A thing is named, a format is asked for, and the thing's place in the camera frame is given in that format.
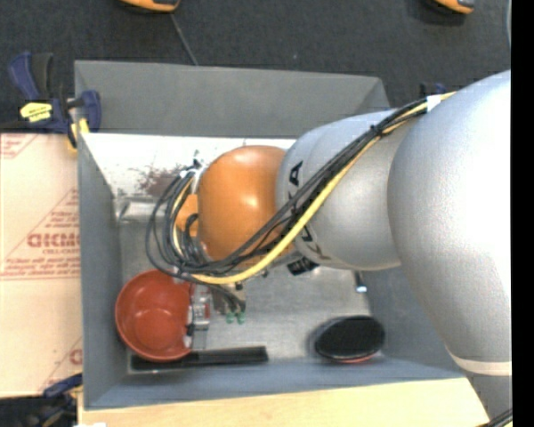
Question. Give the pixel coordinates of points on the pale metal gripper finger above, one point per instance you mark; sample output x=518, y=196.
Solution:
x=188, y=327
x=200, y=327

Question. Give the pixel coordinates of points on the red bowl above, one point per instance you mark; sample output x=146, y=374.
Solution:
x=153, y=316

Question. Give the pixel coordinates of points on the grey metal bin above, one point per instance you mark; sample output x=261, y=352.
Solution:
x=107, y=247

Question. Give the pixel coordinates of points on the black and red oval dish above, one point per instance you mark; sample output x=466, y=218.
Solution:
x=349, y=338

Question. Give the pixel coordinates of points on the small silver metal piece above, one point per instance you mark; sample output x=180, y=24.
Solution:
x=361, y=287

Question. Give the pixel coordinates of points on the brown cardboard board red print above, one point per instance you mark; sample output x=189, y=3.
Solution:
x=35, y=309

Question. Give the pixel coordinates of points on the black cylinder on white bracket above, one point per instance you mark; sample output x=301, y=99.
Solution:
x=301, y=265

